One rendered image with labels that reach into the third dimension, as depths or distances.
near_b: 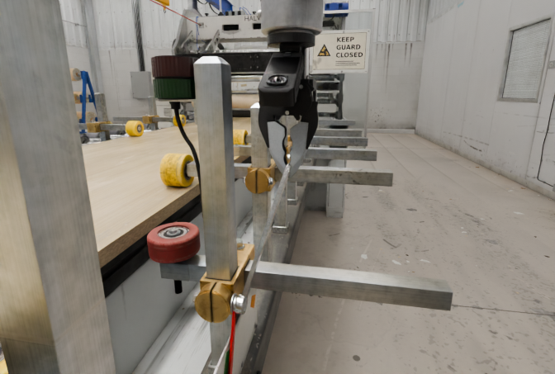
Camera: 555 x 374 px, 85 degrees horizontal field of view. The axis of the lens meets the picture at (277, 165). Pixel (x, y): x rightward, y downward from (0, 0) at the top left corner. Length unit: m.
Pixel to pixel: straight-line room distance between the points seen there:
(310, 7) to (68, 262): 0.39
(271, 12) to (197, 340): 0.63
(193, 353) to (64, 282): 0.55
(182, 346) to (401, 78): 8.88
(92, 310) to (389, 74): 9.09
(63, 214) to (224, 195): 0.24
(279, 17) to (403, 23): 8.97
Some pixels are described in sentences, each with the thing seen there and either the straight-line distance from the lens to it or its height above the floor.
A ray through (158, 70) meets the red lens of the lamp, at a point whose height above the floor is 1.15.
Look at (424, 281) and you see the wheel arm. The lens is 0.51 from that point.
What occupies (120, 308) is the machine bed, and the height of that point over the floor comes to 0.76.
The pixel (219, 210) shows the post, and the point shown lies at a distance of 0.41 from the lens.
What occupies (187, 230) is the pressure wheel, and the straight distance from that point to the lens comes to 0.53.
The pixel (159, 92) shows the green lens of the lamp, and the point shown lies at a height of 1.12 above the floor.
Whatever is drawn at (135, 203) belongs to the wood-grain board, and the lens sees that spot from 0.70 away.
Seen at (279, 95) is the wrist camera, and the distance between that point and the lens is 0.37.
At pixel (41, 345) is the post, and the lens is 0.21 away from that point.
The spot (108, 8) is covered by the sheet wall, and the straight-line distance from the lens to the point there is 11.47.
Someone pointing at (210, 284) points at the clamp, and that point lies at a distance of 0.45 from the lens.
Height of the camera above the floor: 1.12
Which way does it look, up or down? 14 degrees down
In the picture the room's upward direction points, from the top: straight up
